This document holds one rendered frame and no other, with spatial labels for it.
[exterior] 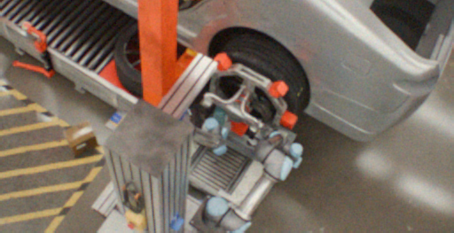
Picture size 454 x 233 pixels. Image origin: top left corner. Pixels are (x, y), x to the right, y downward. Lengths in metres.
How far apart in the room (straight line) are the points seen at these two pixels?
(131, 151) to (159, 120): 0.17
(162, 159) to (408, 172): 3.00
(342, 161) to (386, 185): 0.43
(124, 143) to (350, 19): 1.50
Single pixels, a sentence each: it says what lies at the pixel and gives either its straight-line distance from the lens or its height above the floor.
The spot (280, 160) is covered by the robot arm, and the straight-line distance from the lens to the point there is 2.75.
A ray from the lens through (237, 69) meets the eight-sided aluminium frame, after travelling 3.21.
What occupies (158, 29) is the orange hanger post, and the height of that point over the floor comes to 1.56.
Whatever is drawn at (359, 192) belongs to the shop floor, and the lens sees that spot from 4.28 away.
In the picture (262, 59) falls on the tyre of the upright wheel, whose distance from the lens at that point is 3.21.
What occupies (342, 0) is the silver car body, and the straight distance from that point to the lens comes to 2.87.
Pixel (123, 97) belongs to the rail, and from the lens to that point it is 3.95.
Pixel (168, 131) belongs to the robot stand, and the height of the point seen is 2.03.
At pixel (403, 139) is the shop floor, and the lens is 4.66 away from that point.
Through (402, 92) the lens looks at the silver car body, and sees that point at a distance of 3.04.
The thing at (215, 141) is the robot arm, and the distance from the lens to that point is 2.93.
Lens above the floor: 3.73
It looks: 59 degrees down
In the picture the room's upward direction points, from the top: 11 degrees clockwise
